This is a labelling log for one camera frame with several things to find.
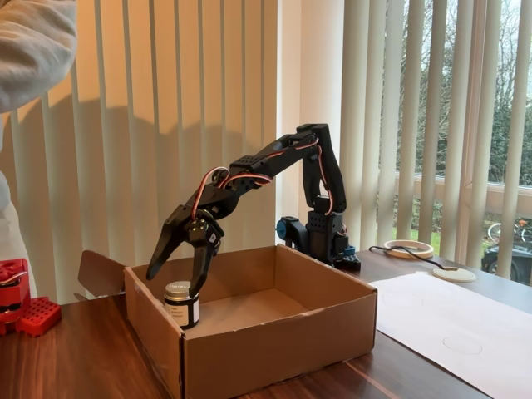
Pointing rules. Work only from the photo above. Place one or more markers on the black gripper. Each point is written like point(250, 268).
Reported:
point(188, 219)

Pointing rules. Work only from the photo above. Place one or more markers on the dark jar with silver lid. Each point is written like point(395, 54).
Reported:
point(180, 311)

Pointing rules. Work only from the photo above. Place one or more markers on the red leader arm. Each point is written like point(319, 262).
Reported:
point(12, 291)

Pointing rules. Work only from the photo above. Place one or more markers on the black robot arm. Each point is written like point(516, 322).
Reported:
point(257, 164)

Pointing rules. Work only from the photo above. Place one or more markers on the grey sweater sleeve forearm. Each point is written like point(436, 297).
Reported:
point(33, 54)

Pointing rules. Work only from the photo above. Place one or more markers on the open brown cardboard box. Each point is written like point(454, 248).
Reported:
point(270, 353)

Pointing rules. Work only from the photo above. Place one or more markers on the blue black table clamp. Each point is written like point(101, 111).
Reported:
point(291, 232)

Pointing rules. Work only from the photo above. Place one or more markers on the red perforated clamp block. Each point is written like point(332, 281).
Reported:
point(41, 316)

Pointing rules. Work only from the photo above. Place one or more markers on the person light clothed torso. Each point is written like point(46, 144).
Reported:
point(12, 232)

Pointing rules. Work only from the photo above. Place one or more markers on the cream vertical blind warm lit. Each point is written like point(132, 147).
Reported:
point(166, 83)

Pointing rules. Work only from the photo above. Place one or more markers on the beige masking tape roll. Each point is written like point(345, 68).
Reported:
point(415, 250)

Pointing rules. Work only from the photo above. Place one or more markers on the round white desk grommet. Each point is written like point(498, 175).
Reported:
point(455, 275)

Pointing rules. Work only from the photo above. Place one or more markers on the white paper sheet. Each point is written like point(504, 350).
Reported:
point(457, 316)

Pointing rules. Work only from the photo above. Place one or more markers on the cream vertical blind at window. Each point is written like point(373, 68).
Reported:
point(436, 124)

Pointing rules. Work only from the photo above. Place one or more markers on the dark parked vehicle outside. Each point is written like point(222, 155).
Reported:
point(490, 257)

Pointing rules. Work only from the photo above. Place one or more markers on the parked bicycle outside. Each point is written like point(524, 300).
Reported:
point(519, 230)

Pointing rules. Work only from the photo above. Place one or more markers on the beige window frame rail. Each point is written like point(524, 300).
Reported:
point(503, 195)

